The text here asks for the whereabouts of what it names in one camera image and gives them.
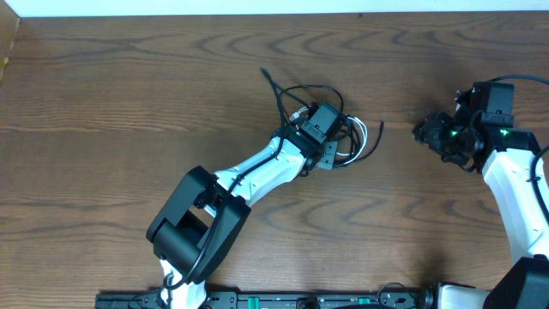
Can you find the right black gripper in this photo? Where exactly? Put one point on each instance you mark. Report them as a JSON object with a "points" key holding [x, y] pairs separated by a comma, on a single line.
{"points": [[429, 132]]}

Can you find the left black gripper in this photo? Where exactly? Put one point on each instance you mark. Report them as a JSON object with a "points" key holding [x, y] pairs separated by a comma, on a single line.
{"points": [[328, 155]]}

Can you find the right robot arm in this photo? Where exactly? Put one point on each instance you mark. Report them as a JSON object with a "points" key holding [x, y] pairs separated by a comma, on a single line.
{"points": [[514, 173]]}

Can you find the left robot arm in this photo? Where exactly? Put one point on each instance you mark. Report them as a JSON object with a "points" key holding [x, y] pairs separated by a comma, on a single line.
{"points": [[198, 224]]}

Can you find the cardboard side panel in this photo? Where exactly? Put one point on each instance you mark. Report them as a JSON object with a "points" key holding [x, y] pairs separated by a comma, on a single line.
{"points": [[9, 24]]}

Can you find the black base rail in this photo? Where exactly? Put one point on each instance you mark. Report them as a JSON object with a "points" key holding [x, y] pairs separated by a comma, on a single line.
{"points": [[398, 299]]}

